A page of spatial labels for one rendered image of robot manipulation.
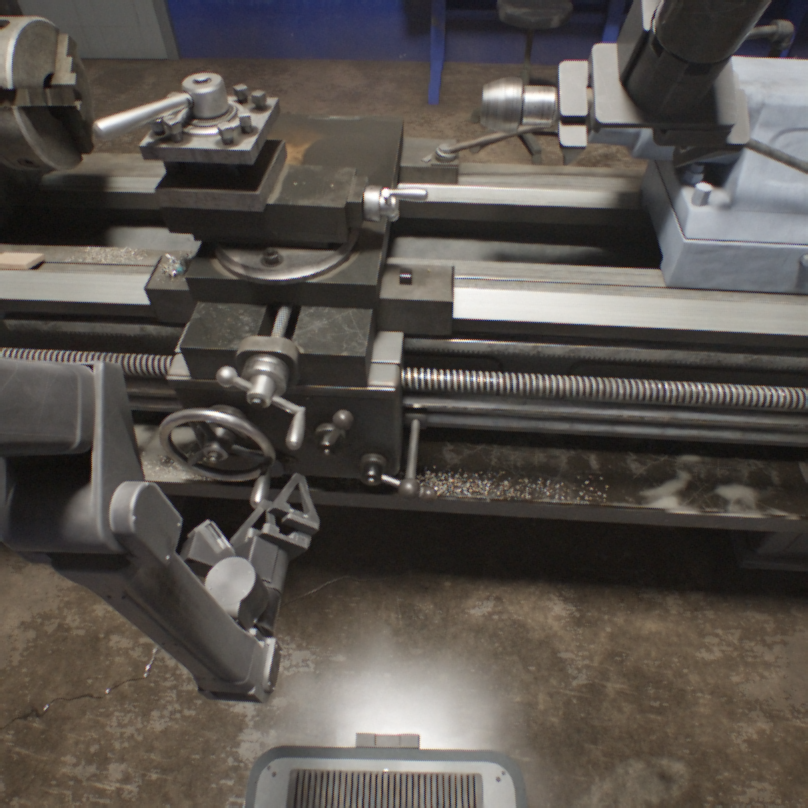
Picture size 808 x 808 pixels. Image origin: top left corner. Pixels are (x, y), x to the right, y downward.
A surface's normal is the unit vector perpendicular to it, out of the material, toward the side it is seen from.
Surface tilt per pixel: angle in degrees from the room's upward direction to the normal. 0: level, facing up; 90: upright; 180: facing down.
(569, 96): 30
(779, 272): 90
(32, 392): 79
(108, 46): 90
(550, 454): 0
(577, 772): 0
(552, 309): 36
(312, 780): 0
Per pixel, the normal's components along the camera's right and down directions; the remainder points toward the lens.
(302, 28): -0.07, 0.77
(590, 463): -0.01, -0.63
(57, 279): -0.05, -0.07
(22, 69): 1.00, 0.05
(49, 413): 0.95, 0.04
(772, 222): -0.07, 0.38
